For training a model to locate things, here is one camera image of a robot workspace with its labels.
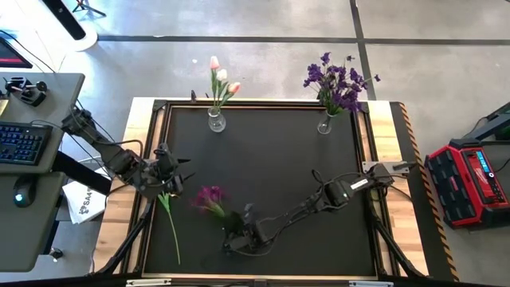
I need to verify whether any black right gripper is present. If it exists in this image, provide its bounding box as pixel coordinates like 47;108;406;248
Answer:
222;202;272;256

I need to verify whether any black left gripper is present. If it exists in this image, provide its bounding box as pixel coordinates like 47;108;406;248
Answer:
153;142;197;197

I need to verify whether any magenta artificial flower sprig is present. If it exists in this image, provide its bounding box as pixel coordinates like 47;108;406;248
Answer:
192;185;228;219

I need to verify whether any white artificial tulip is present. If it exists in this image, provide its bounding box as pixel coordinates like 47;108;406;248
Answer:
214;69;229;116
157;192;182;265

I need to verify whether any pink artificial tulip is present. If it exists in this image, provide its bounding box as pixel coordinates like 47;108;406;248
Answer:
217;81;242;116
209;55;221;116

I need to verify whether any purple artificial flower sprig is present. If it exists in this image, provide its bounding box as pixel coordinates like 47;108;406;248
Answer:
318;54;382;120
302;51;339;120
330;85;363;120

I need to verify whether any round clear glass vase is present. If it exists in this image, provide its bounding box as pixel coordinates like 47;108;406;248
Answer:
206;106;227;133

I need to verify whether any slim clear glass vase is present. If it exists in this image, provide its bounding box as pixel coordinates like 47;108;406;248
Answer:
316;111;335;136

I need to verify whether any black table mat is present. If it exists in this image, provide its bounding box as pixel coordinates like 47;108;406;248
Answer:
142;104;378;278

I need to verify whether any white printed bag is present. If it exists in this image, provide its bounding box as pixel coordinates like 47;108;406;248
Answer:
61;179;108;226

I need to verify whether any black support beam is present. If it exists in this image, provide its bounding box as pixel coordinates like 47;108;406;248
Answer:
51;151;112;196

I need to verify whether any white stand base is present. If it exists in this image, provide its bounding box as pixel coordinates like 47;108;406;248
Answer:
59;23;99;53

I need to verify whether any grey desk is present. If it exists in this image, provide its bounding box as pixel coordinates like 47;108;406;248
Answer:
0;71;86;273

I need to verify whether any black backlit keyboard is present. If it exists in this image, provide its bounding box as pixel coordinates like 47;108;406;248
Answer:
0;122;54;167

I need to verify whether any black computer mouse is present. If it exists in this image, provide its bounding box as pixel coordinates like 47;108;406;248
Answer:
11;177;35;210

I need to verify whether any black hazard striped strip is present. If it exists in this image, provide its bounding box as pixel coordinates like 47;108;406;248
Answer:
390;101;460;282

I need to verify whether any black tripod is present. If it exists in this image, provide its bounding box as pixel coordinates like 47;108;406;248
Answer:
71;0;108;18

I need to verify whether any black flat bar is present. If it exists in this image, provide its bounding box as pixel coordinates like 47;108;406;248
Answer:
41;0;87;41

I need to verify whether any dark monitor screen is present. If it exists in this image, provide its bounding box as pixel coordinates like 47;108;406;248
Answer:
0;37;33;69

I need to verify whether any red black power station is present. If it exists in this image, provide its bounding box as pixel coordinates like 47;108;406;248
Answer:
424;137;510;230

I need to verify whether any black equipment cart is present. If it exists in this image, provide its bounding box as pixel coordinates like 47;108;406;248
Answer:
464;101;510;147

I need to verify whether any black metal table frame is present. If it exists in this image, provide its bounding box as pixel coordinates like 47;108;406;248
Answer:
89;97;430;287

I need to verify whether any silver metal bracket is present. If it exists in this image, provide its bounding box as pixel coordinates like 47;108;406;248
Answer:
349;280;394;287
126;277;172;287

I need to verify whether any black clamp mount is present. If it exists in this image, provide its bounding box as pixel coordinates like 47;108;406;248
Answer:
3;76;48;108

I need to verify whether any black cable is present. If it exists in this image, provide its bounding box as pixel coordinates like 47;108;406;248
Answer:
0;29;57;74

